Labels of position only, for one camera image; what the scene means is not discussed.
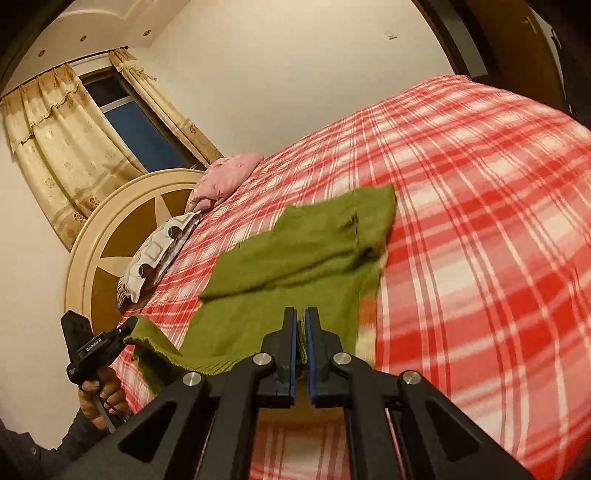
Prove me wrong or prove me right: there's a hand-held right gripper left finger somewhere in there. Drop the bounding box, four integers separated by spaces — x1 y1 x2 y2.
60 307 297 480

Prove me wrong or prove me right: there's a person's left hand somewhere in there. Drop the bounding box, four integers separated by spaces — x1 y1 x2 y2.
78 367 130 428

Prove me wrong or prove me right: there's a narrow beige floral curtain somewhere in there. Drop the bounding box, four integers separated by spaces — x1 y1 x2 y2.
108 47 225 169

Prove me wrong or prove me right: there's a pink pillow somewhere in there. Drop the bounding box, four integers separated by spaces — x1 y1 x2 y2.
187 152 264 213

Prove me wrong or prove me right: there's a person's left forearm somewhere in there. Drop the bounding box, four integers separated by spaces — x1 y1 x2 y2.
0 408 134 480

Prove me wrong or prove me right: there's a bed with red plaid sheet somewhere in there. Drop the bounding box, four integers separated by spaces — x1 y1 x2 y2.
108 74 591 480

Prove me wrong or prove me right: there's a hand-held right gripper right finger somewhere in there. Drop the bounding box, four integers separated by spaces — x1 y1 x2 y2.
305 307 536 480

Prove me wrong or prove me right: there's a brown wooden door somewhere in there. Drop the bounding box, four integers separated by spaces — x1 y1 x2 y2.
480 0 571 112

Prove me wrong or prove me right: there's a wide beige floral curtain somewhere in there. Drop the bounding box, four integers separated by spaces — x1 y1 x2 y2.
0 62 144 252

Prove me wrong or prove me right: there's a curtain rod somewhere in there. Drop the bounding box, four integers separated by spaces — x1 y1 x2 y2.
0 46 127 100

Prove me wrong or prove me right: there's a dark wooden door frame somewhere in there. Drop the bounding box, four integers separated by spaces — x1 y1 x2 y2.
411 0 499 86

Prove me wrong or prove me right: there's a cream and brown headboard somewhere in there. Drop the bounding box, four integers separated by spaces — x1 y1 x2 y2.
65 168 206 333

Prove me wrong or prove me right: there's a green knit sweater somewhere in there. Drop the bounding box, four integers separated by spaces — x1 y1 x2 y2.
124 185 398 398

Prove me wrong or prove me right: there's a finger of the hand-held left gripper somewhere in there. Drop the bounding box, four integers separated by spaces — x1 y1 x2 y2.
111 316 140 346

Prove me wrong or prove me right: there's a grey patterned pillow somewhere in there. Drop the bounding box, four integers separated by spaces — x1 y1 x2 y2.
117 211 204 309

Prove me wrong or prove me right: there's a window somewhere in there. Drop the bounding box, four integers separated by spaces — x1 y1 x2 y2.
81 67 206 172

